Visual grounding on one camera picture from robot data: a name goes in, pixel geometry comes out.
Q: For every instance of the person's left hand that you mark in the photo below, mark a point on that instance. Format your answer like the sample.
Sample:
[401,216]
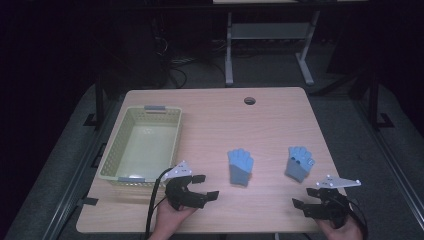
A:
[170,220]

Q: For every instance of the person's right hand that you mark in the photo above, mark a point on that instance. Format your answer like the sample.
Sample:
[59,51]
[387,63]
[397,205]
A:
[343,232]

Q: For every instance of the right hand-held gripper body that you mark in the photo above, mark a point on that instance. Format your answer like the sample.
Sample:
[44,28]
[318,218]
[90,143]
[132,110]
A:
[328,208]

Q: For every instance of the blue knit glove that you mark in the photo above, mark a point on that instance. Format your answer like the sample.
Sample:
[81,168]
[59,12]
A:
[297,166]
[240,166]

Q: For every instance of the grey metal table frame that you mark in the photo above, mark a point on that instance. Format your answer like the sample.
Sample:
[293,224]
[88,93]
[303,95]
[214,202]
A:
[266,31]

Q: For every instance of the aluminium frame rail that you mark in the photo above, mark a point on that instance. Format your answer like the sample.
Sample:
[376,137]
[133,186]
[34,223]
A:
[71,186]
[393,166]

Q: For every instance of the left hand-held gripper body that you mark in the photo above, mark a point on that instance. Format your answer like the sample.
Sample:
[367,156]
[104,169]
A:
[180,195]

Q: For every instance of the grey table edge clip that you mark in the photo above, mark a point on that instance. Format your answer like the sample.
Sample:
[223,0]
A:
[87,201]

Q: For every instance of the pale green perforated plastic basket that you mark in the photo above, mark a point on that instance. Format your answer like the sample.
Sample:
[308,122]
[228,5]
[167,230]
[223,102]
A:
[146,146]

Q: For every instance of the black metal stand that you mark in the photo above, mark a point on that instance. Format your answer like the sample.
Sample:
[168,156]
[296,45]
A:
[99,100]
[374,100]

